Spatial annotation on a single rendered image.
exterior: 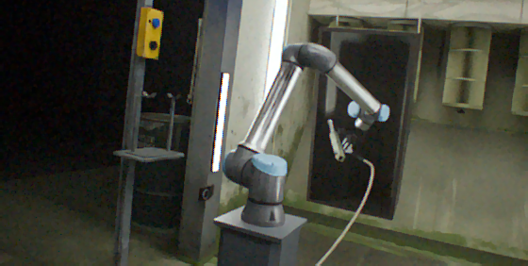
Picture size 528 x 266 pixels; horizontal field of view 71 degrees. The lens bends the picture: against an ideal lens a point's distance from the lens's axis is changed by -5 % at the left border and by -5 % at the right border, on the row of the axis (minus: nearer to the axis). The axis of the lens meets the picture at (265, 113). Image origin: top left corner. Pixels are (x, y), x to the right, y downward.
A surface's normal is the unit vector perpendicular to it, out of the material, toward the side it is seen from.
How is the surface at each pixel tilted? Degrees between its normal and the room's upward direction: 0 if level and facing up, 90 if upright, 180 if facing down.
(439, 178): 57
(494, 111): 90
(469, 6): 90
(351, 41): 102
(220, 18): 90
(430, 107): 90
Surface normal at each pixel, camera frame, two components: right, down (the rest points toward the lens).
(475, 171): -0.29, -0.54
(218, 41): -0.42, 0.00
